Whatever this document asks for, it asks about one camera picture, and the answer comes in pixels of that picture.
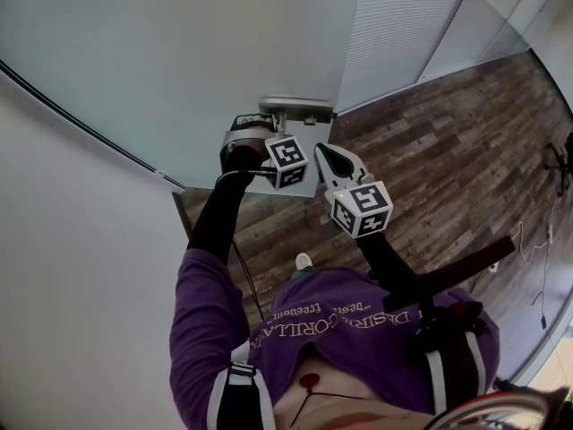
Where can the frosted glass door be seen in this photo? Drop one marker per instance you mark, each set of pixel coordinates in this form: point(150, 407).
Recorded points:
point(156, 61)

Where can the round eyeglasses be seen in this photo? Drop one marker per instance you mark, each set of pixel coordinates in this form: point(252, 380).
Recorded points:
point(492, 412)

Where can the white power strip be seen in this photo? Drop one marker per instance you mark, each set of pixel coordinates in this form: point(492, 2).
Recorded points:
point(493, 267)

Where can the white door hinge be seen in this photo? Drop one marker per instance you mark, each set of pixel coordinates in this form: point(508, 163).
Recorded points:
point(159, 174)

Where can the person's right forearm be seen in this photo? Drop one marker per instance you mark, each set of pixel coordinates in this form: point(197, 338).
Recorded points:
point(389, 267)

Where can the person's left white shoe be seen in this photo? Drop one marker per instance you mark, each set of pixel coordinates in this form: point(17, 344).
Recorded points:
point(303, 260)

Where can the glass partition with blinds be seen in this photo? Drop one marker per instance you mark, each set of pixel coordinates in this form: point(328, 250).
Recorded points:
point(394, 38)

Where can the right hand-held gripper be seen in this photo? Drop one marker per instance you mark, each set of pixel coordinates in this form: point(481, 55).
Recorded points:
point(362, 208)

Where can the person's blue jeans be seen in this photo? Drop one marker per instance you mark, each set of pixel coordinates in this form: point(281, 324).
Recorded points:
point(302, 274)

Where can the frosted glass partition panel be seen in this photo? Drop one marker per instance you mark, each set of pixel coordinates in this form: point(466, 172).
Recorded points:
point(483, 16)

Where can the person in purple shirt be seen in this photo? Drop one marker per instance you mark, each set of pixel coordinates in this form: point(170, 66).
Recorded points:
point(340, 329)

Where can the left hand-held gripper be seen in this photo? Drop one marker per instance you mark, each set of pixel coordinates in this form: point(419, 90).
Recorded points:
point(288, 161)

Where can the dark baseboard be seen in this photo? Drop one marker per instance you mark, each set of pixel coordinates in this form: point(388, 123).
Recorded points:
point(184, 213)

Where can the person's left forearm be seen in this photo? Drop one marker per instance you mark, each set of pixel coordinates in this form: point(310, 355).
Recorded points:
point(219, 213)

